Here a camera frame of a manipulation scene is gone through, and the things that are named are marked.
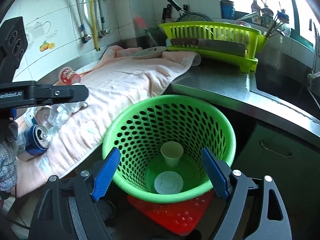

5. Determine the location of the white paper cup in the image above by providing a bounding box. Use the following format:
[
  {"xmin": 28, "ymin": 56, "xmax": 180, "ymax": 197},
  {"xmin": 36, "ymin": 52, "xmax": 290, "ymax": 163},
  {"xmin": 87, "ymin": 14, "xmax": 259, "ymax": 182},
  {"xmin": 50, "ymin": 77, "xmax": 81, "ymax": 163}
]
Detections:
[{"xmin": 161, "ymin": 141, "xmax": 184, "ymax": 167}]

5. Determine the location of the white ceramic plate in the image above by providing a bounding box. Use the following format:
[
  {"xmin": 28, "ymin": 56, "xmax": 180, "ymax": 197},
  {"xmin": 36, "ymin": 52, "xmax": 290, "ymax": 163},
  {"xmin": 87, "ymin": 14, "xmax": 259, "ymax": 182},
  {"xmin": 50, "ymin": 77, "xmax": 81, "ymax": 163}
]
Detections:
[{"xmin": 133, "ymin": 46, "xmax": 167, "ymax": 60}]

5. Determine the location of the pink airplane towel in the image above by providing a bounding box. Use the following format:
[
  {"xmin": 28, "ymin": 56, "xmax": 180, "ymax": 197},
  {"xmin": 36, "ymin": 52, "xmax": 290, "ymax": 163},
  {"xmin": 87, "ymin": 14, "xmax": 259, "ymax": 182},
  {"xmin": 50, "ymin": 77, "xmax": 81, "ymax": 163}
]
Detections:
[{"xmin": 11, "ymin": 46, "xmax": 201, "ymax": 197}]

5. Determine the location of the blue cup on windowsill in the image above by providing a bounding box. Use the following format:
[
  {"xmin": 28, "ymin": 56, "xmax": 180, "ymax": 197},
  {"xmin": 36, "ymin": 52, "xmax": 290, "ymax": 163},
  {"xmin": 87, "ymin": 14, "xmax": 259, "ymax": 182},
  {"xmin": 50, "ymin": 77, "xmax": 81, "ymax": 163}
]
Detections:
[{"xmin": 220, "ymin": 0, "xmax": 235, "ymax": 20}]

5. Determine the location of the green mesh trash basket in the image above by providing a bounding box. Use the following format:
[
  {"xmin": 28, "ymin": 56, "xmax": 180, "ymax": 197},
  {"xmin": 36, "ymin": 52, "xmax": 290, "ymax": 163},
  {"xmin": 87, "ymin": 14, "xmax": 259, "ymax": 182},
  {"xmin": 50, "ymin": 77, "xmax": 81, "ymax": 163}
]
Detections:
[{"xmin": 102, "ymin": 95, "xmax": 236, "ymax": 203}]

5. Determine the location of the lime green dish rack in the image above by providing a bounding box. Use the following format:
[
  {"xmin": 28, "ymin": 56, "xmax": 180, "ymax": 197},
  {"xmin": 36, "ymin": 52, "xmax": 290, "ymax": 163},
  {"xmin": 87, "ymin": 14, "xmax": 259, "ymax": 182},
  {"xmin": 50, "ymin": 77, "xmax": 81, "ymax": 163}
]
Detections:
[{"xmin": 159, "ymin": 22, "xmax": 268, "ymax": 73}]

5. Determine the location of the red lion snack cup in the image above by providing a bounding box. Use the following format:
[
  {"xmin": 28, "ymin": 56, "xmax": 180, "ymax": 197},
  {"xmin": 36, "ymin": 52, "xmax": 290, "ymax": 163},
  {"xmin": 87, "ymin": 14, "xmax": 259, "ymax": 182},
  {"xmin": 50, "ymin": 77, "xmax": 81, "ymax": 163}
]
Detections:
[{"xmin": 59, "ymin": 67, "xmax": 81, "ymax": 85}]

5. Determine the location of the silver blue beverage can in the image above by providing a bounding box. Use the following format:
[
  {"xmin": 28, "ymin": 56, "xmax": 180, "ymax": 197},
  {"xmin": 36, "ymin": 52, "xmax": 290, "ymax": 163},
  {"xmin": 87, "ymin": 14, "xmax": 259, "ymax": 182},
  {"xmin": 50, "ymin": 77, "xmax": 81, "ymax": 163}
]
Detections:
[{"xmin": 17, "ymin": 125, "xmax": 52, "ymax": 161}]

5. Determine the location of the white plastic cup lid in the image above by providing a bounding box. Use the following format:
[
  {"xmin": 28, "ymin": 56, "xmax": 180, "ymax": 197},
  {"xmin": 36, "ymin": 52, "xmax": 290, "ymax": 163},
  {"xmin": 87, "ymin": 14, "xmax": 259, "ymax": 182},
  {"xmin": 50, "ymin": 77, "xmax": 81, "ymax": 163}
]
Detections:
[{"xmin": 154, "ymin": 171, "xmax": 184, "ymax": 194}]

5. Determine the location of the black frying pan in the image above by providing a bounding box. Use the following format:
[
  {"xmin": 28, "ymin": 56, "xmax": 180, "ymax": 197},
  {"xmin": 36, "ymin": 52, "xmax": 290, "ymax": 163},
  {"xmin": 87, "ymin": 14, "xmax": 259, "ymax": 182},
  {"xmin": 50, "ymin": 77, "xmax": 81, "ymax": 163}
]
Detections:
[{"xmin": 167, "ymin": 0, "xmax": 215, "ymax": 22}]

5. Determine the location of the yellow gas hose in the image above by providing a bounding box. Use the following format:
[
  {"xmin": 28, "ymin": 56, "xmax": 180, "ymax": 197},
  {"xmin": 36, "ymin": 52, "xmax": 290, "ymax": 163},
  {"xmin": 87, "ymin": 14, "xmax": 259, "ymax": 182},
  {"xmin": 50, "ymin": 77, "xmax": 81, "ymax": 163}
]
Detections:
[{"xmin": 90, "ymin": 0, "xmax": 101, "ymax": 52}]

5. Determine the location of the clear plastic wrapper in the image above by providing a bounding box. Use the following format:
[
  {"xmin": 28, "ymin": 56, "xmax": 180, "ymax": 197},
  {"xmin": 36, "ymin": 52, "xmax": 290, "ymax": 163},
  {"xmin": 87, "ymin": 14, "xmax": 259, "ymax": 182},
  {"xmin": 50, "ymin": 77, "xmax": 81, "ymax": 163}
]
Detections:
[{"xmin": 24, "ymin": 102, "xmax": 88, "ymax": 129}]

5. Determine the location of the grey gloved hand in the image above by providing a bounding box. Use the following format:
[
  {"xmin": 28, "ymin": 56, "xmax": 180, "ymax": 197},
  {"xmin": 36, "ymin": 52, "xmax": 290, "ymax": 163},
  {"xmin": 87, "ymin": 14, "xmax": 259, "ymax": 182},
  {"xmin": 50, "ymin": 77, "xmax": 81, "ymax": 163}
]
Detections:
[{"xmin": 0, "ymin": 119, "xmax": 18, "ymax": 192}]

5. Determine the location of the red plastic stool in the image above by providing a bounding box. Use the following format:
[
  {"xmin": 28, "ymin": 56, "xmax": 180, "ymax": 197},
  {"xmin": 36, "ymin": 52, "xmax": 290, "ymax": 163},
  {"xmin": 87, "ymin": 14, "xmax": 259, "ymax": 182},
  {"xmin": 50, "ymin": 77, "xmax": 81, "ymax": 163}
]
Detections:
[{"xmin": 127, "ymin": 190, "xmax": 214, "ymax": 236}]

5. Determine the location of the pink bottle brush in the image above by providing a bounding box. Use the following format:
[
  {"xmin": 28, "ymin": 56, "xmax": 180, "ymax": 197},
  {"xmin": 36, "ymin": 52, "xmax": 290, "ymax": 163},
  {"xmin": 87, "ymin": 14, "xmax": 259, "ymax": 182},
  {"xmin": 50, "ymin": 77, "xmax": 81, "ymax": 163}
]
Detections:
[{"xmin": 132, "ymin": 16, "xmax": 148, "ymax": 30}]

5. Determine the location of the metal water valve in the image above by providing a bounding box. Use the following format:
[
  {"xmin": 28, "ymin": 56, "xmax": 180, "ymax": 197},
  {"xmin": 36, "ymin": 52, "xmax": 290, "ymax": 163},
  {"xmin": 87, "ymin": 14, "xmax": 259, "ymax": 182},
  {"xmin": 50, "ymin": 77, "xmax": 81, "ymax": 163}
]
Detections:
[{"xmin": 80, "ymin": 24, "xmax": 110, "ymax": 43}]

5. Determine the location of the kitchen cleaver knife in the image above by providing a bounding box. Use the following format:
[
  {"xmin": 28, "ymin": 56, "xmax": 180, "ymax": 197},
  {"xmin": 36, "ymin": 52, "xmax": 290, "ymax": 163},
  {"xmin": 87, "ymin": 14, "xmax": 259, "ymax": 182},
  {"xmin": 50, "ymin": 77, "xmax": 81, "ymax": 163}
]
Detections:
[{"xmin": 170, "ymin": 38, "xmax": 246, "ymax": 57}]

